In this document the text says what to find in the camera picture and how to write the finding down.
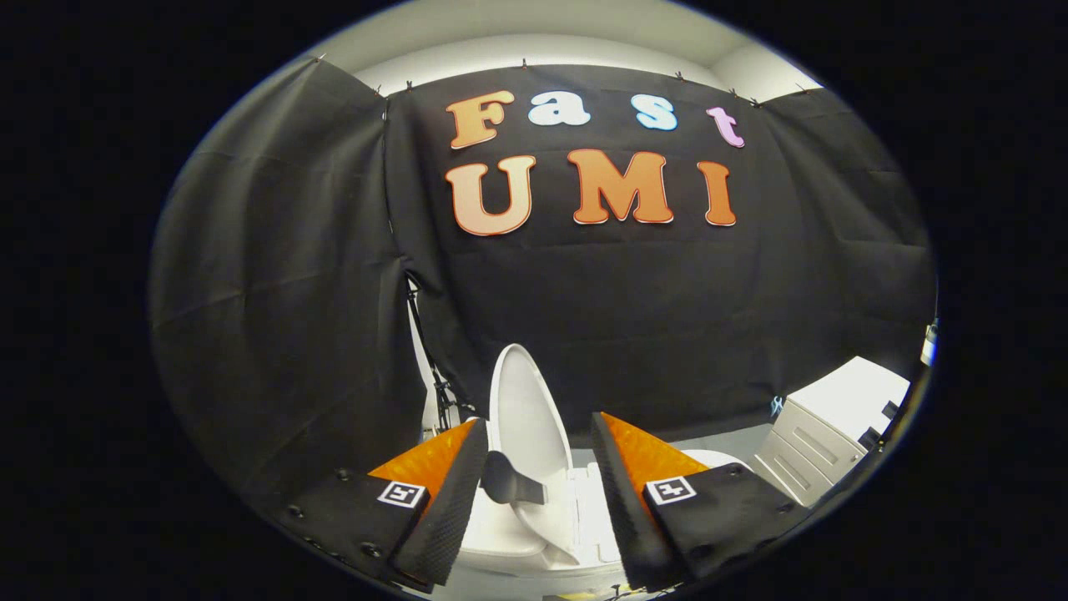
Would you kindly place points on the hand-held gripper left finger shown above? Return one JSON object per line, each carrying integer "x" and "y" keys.
{"x": 442, "y": 517}

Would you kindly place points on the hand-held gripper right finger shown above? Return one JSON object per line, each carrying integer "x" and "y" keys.
{"x": 630, "y": 517}

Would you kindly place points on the white toilet seat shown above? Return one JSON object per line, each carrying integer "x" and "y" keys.
{"x": 492, "y": 534}

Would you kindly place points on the white drawer cabinet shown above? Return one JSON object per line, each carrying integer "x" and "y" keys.
{"x": 826, "y": 417}

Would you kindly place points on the black backdrop cloth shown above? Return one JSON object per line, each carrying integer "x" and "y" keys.
{"x": 601, "y": 292}

